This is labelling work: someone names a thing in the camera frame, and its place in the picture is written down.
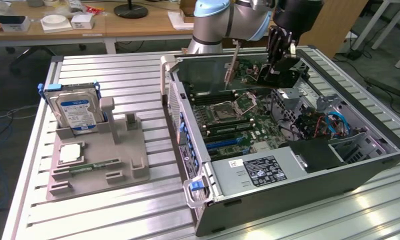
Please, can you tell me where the metal socket cover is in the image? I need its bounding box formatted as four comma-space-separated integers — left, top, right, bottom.
232, 91, 260, 112

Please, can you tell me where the red wire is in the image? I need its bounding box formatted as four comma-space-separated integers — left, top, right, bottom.
312, 116, 322, 138

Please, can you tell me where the black RAM slot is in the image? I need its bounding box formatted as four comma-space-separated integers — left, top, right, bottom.
190, 96, 240, 106
188, 89, 237, 100

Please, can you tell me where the open dark grey PC case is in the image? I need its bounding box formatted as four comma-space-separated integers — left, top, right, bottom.
160, 48, 400, 238

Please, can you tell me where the white box black lid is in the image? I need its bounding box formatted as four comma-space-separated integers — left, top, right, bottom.
0, 15, 32, 33

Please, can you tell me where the long blue expansion slot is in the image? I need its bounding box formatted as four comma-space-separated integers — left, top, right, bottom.
204, 138, 242, 150

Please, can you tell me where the green graphics card black cooler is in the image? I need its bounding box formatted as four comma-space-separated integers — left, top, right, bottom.
222, 38, 302, 91

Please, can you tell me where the black office chair base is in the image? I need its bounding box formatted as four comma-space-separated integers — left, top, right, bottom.
5, 44, 57, 75

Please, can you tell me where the black round lamp base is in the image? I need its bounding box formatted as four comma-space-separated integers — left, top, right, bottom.
113, 0, 150, 20

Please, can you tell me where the white round holder square base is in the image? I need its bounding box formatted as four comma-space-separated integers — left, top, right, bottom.
40, 14, 73, 34

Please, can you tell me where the perforated metal drive cage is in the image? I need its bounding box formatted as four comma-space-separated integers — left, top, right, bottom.
272, 86, 322, 121

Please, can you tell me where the brown cardboard box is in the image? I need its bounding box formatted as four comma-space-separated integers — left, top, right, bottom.
178, 0, 197, 17

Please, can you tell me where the blue wire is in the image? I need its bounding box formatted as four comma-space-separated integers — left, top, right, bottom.
324, 111, 352, 138

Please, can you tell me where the small white box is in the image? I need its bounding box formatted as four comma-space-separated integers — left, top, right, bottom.
69, 13, 96, 30

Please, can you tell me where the installed RAM stick green label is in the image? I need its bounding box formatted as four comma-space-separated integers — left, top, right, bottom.
204, 119, 256, 135

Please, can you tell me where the green motherboard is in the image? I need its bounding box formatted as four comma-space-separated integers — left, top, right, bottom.
185, 87, 289, 161

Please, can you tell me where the grey power supply unit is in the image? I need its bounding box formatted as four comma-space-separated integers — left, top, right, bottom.
208, 146, 309, 198

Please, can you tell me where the metal disk bay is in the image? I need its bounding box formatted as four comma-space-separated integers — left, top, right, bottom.
328, 131, 388, 166

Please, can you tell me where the wooden cabinet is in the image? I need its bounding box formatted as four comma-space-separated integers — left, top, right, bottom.
269, 0, 369, 59

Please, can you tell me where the wooden desk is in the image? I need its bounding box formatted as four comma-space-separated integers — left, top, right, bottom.
0, 0, 288, 55

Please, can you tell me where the black plastic shroud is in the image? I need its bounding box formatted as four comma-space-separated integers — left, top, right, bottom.
288, 138, 348, 175

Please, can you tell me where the silver chipset heatsink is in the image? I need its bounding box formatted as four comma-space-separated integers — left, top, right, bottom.
252, 141, 272, 152

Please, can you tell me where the grey parts rack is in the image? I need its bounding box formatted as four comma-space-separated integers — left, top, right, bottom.
45, 96, 152, 202

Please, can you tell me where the CPU socket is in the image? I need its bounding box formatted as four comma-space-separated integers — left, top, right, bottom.
209, 101, 245, 124

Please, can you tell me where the black floor stand base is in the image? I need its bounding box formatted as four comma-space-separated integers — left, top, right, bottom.
363, 72, 400, 101

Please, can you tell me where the white paper stack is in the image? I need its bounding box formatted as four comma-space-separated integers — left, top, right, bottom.
166, 10, 196, 31

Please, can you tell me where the white table frame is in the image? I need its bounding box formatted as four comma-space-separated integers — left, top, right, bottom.
349, 0, 400, 68

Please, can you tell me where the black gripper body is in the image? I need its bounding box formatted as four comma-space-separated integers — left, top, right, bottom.
272, 0, 322, 39

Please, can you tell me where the silver CPU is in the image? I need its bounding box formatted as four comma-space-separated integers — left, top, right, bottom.
58, 144, 82, 165

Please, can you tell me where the hard disk in blue caddy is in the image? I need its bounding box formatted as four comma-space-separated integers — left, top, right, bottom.
36, 81, 102, 137

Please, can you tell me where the black power adapter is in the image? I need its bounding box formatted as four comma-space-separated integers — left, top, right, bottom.
345, 49, 363, 61

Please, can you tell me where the grey case handle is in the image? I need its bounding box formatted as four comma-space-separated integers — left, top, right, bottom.
182, 174, 214, 209

